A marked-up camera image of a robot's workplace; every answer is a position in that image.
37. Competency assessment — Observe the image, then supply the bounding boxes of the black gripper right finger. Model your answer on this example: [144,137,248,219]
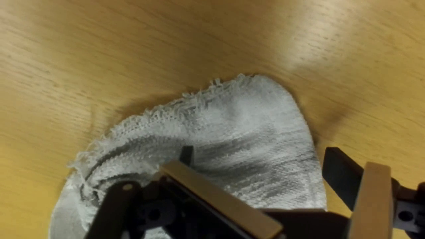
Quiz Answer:
[322,146,425,239]

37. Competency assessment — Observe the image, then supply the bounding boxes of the white kitchen towel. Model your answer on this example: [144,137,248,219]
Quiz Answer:
[48,72,330,239]

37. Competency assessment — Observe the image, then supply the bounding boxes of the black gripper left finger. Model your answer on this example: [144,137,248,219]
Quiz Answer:
[84,145,285,239]

